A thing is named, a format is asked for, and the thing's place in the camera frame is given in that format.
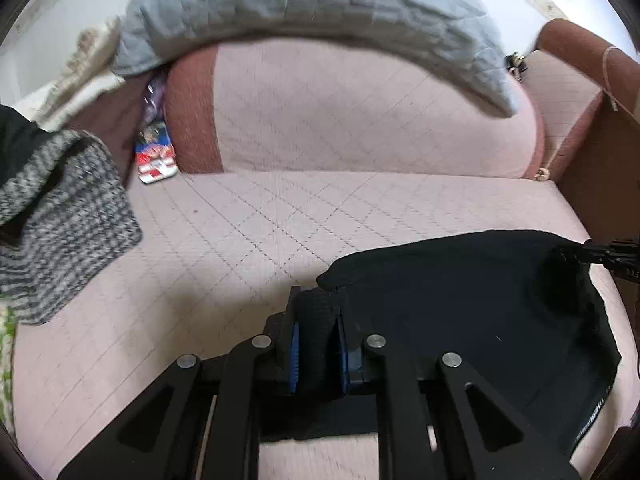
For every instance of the colourful snack packet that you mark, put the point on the colourful snack packet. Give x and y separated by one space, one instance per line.
154 152

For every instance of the grey houndstooth garment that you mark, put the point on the grey houndstooth garment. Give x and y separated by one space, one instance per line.
65 216

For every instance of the pink quilted mattress cover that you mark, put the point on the pink quilted mattress cover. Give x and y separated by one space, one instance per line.
219 254

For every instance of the cream patterned cloth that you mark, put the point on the cream patterned cloth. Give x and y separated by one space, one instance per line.
86 76

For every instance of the black jacket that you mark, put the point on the black jacket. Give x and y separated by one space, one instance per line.
19 138

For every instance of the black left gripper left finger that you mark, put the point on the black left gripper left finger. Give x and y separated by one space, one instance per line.
201 418

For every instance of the pink maroon side cushion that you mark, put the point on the pink maroon side cushion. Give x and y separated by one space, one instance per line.
570 73

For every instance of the black pants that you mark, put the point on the black pants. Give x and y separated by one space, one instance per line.
518 306

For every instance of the pink bolster pillow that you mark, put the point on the pink bolster pillow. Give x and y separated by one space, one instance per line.
311 105

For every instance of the grey quilted blanket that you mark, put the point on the grey quilted blanket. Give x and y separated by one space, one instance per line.
455 40

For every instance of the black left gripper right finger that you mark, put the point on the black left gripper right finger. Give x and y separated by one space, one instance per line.
447 417

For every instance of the green white patterned cloth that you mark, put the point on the green white patterned cloth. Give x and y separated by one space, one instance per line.
7 341

